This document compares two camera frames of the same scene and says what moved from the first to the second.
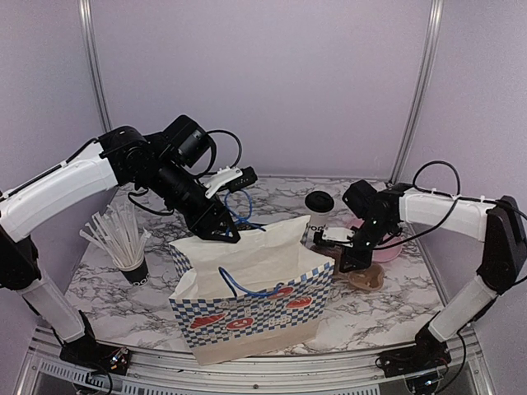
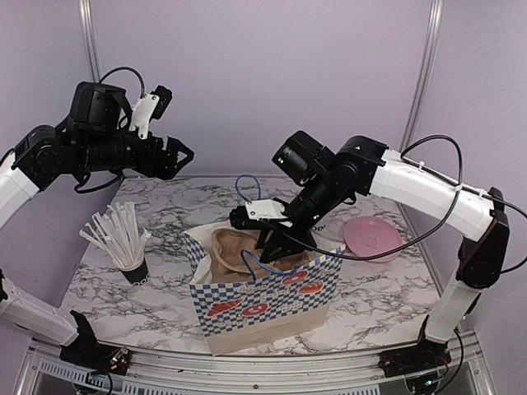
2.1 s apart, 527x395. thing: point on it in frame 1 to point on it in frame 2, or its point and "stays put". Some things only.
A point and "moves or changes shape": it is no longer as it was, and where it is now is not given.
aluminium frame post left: [90, 37] stays put
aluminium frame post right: [416, 114] stays put
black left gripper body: [195, 217] to [150, 164]
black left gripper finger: [226, 230] to [175, 146]
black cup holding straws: [139, 276] stays put
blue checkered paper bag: [263, 292] moves or changes shape
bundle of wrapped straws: [118, 234] stays put
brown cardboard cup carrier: [366, 277] to [227, 266]
